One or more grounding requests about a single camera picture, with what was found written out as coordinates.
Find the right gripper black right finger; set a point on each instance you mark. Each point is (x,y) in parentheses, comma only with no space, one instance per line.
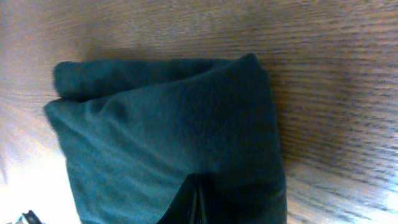
(217,199)

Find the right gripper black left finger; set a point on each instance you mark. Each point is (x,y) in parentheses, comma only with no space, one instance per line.
(183,208)

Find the black Nike t-shirt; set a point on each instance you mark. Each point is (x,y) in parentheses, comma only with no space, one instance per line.
(132,131)

